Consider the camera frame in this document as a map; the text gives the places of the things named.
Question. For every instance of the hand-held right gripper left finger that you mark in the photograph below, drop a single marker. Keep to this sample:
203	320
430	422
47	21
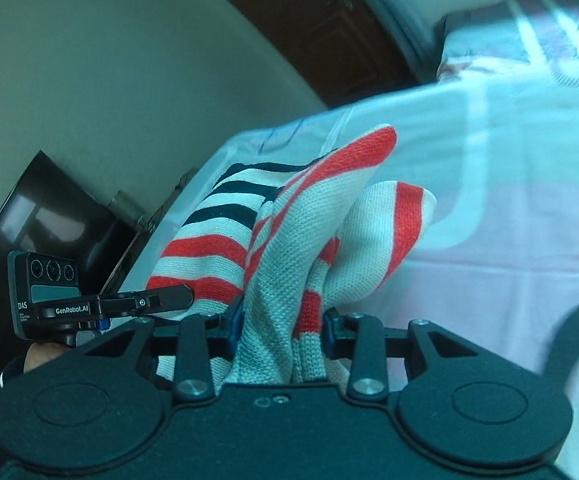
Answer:
236	330

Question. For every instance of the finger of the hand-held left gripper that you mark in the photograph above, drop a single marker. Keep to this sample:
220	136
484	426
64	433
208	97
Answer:
154	301

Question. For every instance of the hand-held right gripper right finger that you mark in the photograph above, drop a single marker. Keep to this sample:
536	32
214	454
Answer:
331	332

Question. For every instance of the striped knit sweater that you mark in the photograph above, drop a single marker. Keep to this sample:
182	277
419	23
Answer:
279	260

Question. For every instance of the person's left hand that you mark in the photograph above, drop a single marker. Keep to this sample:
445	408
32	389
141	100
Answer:
44	357

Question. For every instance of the black television screen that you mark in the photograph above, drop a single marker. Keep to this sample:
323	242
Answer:
34	210

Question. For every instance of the printed bed sheet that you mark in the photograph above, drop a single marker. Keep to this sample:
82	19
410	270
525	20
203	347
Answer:
519	185

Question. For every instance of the brown wooden door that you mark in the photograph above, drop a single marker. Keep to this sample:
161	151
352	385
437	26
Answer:
319	25

